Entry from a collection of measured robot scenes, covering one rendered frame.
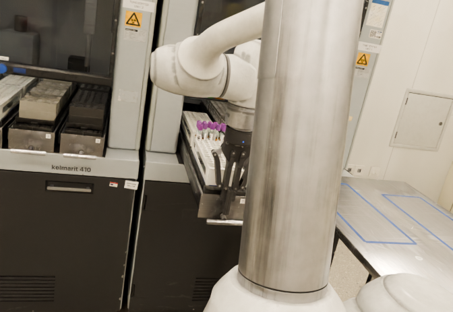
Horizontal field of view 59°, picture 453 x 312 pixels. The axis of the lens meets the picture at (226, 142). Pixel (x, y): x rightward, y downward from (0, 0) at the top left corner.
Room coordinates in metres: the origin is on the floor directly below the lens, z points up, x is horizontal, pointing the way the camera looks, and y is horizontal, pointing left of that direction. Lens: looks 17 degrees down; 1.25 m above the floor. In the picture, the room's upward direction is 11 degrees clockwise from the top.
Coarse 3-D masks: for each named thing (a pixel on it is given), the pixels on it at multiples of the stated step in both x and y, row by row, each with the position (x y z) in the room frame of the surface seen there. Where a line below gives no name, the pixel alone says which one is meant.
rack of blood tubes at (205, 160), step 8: (192, 144) 1.27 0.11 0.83; (200, 144) 1.19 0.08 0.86; (208, 144) 1.21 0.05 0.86; (216, 144) 1.22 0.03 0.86; (200, 152) 1.13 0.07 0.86; (208, 152) 1.13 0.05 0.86; (200, 160) 1.19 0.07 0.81; (208, 160) 1.06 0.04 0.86; (224, 160) 1.08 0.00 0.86; (200, 168) 1.09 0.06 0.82; (208, 168) 1.00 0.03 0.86; (232, 168) 1.04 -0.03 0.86; (208, 176) 1.00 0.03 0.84; (232, 176) 1.02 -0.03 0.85; (208, 184) 1.00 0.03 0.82
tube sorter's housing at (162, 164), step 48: (192, 0) 1.40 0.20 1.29; (384, 0) 1.59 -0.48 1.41; (144, 144) 1.48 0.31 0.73; (144, 192) 1.29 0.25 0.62; (192, 192) 1.34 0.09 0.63; (144, 240) 1.30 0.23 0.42; (192, 240) 1.35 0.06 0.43; (240, 240) 1.40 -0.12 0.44; (336, 240) 1.51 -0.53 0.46; (144, 288) 1.31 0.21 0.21; (192, 288) 1.36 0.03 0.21
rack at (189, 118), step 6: (186, 114) 1.54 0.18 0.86; (192, 114) 1.57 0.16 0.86; (198, 114) 1.57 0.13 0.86; (204, 114) 1.60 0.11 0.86; (186, 120) 1.46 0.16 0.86; (192, 120) 1.46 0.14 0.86; (204, 120) 1.51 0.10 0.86; (210, 120) 1.51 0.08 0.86; (186, 126) 1.51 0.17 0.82; (192, 126) 1.38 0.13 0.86; (186, 132) 1.42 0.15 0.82; (192, 132) 1.31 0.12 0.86; (192, 138) 1.30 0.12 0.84
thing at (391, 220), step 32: (352, 192) 1.14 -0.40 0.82; (384, 192) 1.19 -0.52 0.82; (416, 192) 1.25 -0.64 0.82; (352, 224) 0.91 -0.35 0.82; (384, 224) 0.95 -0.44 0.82; (416, 224) 0.99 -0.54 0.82; (448, 224) 1.03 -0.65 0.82; (384, 256) 0.79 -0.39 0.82; (416, 256) 0.81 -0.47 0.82; (448, 256) 0.84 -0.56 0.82; (448, 288) 0.70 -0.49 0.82
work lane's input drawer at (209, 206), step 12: (180, 132) 1.48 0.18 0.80; (180, 144) 1.41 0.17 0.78; (192, 156) 1.21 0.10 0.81; (192, 168) 1.13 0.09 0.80; (192, 180) 1.10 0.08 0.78; (204, 192) 0.97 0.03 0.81; (216, 192) 0.98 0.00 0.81; (240, 192) 0.99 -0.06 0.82; (204, 204) 0.96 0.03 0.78; (216, 204) 0.97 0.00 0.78; (240, 204) 0.99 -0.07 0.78; (204, 216) 0.96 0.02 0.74; (216, 216) 0.97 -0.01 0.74; (228, 216) 0.98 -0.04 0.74; (240, 216) 0.99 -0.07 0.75
